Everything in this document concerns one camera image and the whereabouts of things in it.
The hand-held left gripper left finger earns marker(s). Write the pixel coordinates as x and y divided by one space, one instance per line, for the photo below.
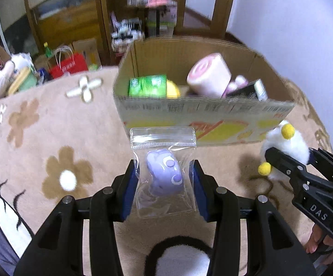
129 189

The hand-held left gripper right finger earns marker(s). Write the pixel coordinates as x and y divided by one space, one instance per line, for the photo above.
201 189

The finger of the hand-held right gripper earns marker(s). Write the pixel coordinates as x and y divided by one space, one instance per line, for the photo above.
330 164
284 162

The white fluffy toy yellow pom-poms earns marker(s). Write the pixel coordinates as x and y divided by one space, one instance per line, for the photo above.
287 143

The purple toy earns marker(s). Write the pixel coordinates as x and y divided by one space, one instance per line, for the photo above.
163 172

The printed cardboard box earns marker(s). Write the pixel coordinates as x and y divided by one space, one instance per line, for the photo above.
160 112

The green tea packet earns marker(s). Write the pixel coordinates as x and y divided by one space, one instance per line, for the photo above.
149 86

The pink swirl roll plush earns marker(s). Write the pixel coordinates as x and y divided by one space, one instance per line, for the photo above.
209 74

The person's right hand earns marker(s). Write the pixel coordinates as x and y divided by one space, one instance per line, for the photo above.
314 240

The black rectangular packet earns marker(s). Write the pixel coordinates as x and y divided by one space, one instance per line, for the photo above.
250 90

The brown flower print blanket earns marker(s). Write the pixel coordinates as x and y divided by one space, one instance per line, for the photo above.
40 149

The yellow plush toy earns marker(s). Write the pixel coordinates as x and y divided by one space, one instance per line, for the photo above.
172 90

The red paper bag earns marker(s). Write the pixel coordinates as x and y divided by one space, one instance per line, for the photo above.
68 66

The wicker basket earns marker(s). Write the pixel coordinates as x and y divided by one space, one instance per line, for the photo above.
122 46

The green box with yellow lid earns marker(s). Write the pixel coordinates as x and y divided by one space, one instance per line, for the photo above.
22 82

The green plastic bottle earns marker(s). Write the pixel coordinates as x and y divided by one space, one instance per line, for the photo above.
48 51

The black white striped plush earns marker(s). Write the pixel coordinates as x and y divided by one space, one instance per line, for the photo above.
126 28

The white plush toy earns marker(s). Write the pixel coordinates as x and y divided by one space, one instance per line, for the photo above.
21 61

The wooden shelf unit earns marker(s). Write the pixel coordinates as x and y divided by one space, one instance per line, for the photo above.
155 5

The wooden glass door cabinet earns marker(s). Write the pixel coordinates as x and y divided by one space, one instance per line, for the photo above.
63 11

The white pole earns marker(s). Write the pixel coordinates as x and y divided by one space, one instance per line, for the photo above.
1 26

